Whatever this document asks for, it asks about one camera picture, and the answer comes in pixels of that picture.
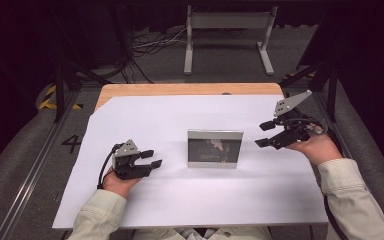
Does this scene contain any person's left hand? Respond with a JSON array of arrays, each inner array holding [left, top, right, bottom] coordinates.
[[101, 167, 143, 200]]

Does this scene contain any wooden table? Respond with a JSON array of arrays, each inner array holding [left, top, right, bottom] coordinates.
[[94, 82, 285, 113]]

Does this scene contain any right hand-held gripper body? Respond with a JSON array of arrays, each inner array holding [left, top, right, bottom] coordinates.
[[271, 89, 314, 150]]

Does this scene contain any yellow black floor tape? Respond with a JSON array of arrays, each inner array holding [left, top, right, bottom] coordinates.
[[38, 84, 84, 111], [281, 71, 317, 104]]

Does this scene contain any white paper sheet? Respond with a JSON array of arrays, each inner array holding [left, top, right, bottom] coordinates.
[[52, 94, 330, 230]]

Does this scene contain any tangle of floor cables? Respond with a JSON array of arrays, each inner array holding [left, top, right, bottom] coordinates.
[[93, 25, 248, 84]]

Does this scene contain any grey metal stand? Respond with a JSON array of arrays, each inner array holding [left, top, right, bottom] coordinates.
[[183, 4, 279, 76]]

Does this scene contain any right hand-held gripper cable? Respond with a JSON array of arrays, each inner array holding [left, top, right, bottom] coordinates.
[[294, 114, 348, 240]]

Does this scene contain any black tripod stand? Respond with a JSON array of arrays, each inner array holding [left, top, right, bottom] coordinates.
[[279, 56, 342, 124], [50, 6, 114, 124]]

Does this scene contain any aluminium floor rail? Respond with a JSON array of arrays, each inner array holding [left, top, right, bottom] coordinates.
[[313, 91, 384, 240], [0, 89, 81, 240]]

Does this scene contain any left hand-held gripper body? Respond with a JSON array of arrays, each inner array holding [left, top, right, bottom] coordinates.
[[111, 139, 153, 181]]

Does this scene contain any hand-held gripper cable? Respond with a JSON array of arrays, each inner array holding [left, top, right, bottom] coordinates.
[[96, 142, 124, 190], [294, 114, 348, 240]]

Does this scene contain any left hand-held gripper cable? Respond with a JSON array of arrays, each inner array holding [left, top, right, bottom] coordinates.
[[96, 142, 124, 190]]

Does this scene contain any person's right hand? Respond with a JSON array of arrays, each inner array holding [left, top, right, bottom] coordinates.
[[284, 124, 344, 166]]

